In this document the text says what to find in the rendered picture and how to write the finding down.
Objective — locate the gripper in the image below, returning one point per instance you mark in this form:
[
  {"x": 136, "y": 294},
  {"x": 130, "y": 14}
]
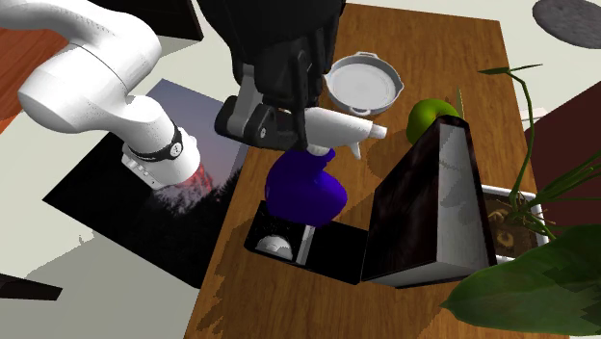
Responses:
[{"x": 277, "y": 23}]

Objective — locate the purple spray bottle white head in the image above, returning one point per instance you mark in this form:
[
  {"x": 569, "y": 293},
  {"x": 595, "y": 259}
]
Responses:
[{"x": 305, "y": 187}]

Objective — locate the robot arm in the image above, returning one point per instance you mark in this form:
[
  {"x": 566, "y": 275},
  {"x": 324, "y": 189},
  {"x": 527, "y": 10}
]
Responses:
[{"x": 94, "y": 89}]

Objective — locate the white round pan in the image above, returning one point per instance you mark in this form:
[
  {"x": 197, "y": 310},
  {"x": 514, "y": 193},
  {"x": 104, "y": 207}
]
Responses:
[{"x": 362, "y": 84}]

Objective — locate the green apple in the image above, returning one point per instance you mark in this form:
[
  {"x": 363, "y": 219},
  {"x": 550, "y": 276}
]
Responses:
[{"x": 425, "y": 119}]

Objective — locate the black open box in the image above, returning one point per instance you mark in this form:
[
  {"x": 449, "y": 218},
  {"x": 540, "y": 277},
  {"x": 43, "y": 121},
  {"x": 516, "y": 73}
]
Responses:
[{"x": 333, "y": 253}]

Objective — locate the dark brown book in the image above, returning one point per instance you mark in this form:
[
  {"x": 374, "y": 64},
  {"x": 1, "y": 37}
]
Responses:
[{"x": 408, "y": 216}]

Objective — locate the mountain landscape rug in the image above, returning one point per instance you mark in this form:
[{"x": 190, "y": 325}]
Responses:
[{"x": 155, "y": 234}]

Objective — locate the wooden table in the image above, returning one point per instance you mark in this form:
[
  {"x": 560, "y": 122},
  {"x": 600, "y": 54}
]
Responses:
[{"x": 291, "y": 305}]

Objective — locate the dark red furniture piece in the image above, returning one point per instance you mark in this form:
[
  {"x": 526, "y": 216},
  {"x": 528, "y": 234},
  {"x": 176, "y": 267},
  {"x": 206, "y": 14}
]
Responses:
[{"x": 570, "y": 141}]

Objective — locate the grey round rug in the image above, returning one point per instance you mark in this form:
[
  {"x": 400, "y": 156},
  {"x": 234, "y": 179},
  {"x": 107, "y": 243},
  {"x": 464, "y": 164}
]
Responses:
[{"x": 570, "y": 21}]

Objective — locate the green plant in white planter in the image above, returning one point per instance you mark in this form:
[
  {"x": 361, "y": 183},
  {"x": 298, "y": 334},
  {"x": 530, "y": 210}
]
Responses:
[{"x": 530, "y": 286}]

